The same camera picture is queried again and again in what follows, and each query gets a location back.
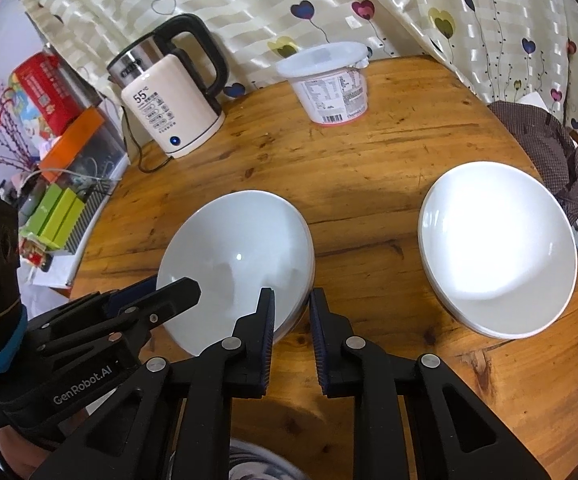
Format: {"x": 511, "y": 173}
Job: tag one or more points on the white plastic tub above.
{"x": 334, "y": 95}

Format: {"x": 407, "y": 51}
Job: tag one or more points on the small toy figure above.
{"x": 36, "y": 255}

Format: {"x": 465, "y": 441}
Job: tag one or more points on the cream electric kettle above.
{"x": 169, "y": 110}

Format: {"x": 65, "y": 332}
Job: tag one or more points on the clear plastic box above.
{"x": 101, "y": 160}

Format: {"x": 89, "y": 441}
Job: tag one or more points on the small white blue-striped bowl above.
{"x": 494, "y": 245}

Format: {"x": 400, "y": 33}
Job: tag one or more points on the striped heart-print curtain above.
{"x": 269, "y": 0}

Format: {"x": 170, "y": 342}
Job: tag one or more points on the dark checked cloth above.
{"x": 544, "y": 145}

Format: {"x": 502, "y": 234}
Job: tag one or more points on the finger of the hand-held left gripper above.
{"x": 94, "y": 305}
{"x": 179, "y": 292}

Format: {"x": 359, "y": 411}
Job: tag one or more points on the person's left hand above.
{"x": 16, "y": 452}

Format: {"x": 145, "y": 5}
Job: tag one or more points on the orange tray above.
{"x": 74, "y": 140}

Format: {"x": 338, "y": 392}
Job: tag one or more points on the grey striped box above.
{"x": 89, "y": 215}

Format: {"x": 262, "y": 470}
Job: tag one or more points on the colourful printed bag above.
{"x": 21, "y": 122}

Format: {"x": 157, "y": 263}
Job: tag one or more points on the wide white blue-striped bowl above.
{"x": 234, "y": 250}

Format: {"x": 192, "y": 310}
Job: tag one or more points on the red package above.
{"x": 44, "y": 92}

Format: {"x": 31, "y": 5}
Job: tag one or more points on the green box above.
{"x": 66, "y": 220}
{"x": 44, "y": 212}

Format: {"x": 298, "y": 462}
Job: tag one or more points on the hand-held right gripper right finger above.
{"x": 319, "y": 340}

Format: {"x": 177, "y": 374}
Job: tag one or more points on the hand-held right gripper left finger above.
{"x": 269, "y": 340}

